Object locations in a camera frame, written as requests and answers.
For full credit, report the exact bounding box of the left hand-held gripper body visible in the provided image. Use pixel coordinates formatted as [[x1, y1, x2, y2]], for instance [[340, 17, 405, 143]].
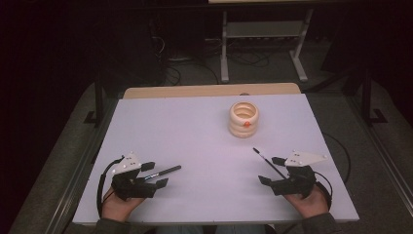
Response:
[[111, 151, 159, 201]]

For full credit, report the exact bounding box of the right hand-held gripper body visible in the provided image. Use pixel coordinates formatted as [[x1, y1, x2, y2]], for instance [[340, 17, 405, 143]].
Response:
[[271, 149, 328, 200]]

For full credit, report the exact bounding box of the thin black pen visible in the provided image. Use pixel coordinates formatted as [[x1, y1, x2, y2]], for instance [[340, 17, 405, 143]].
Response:
[[252, 147, 288, 180]]

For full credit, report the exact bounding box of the cream ribbed pen holder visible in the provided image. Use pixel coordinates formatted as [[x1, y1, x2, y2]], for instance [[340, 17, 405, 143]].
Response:
[[228, 100, 260, 139]]

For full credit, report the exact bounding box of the person's left hand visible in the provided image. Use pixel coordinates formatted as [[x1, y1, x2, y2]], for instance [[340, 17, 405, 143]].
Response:
[[100, 186, 146, 223]]

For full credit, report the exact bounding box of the person's right hand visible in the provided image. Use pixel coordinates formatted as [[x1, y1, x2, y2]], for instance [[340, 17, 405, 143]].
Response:
[[283, 184, 330, 219]]

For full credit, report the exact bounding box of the black metal stand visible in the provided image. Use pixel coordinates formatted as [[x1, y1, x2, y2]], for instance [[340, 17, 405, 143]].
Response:
[[360, 68, 390, 127], [83, 73, 105, 129]]

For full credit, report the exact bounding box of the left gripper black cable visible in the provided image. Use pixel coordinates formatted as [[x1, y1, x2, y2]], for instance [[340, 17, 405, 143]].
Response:
[[95, 155, 127, 218]]

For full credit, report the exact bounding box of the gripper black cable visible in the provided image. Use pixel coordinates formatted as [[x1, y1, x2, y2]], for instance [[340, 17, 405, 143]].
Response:
[[95, 155, 127, 218], [313, 170, 334, 211]]

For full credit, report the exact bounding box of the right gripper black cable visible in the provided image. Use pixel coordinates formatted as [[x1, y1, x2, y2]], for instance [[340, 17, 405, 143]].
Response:
[[313, 170, 334, 211]]

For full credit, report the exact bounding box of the aluminium frame rail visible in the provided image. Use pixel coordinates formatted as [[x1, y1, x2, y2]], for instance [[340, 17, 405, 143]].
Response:
[[346, 94, 413, 209], [48, 97, 119, 234]]

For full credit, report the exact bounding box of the thin black cable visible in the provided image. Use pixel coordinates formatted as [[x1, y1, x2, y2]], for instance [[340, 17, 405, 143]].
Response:
[[322, 132, 353, 185]]

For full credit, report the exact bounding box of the bundle of floor cables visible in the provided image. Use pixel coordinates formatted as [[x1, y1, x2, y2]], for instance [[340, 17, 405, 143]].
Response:
[[148, 33, 222, 86]]

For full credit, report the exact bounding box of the white metal table frame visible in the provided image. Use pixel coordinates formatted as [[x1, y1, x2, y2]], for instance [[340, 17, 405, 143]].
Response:
[[219, 8, 315, 84]]

